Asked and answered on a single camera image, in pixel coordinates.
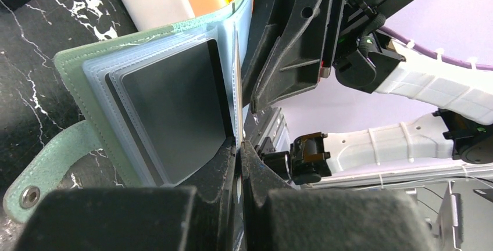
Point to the dark grey credit card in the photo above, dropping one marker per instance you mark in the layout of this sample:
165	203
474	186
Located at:
176	108

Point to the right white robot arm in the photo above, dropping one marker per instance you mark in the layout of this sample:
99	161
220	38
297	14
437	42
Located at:
375	103

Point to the green card holder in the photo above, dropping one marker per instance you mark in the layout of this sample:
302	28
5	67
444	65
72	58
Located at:
83	70

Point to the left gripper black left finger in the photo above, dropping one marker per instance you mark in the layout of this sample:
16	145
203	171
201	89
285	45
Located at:
195	215

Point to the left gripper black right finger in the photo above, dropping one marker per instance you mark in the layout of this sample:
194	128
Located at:
279	217

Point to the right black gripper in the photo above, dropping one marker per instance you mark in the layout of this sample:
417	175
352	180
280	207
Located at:
290	39

